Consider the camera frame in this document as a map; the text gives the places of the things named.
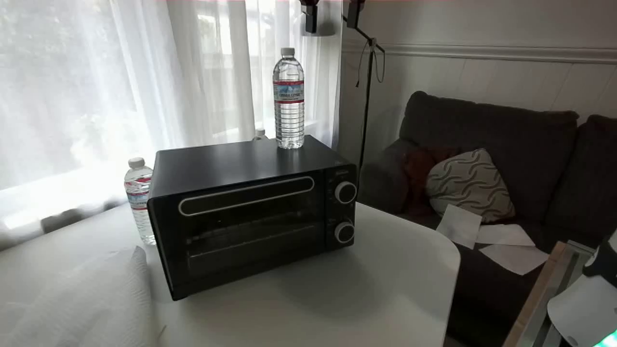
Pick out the oven dial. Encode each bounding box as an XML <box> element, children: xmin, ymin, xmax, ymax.
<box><xmin>334</xmin><ymin>222</ymin><xmax>356</xmax><ymax>245</ymax></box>
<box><xmin>334</xmin><ymin>182</ymin><xmax>358</xmax><ymax>205</ymax></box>

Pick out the black toaster oven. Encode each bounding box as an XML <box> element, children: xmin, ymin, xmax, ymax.
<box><xmin>147</xmin><ymin>137</ymin><xmax>360</xmax><ymax>299</ymax></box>

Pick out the water bottle on oven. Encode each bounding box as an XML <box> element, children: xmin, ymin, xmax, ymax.
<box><xmin>273</xmin><ymin>49</ymin><xmax>306</xmax><ymax>151</ymax></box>

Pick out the water bottle behind oven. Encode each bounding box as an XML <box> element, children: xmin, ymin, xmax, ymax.
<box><xmin>124</xmin><ymin>156</ymin><xmax>157</xmax><ymax>245</ymax></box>

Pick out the patterned beige cushion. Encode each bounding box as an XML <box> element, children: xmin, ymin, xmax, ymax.
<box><xmin>427</xmin><ymin>149</ymin><xmax>516</xmax><ymax>222</ymax></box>

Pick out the white sheer curtain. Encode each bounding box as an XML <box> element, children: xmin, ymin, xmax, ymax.
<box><xmin>0</xmin><ymin>0</ymin><xmax>344</xmax><ymax>249</ymax></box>

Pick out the dark grey sofa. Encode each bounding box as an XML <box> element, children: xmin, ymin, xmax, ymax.
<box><xmin>358</xmin><ymin>89</ymin><xmax>617</xmax><ymax>347</ymax></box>

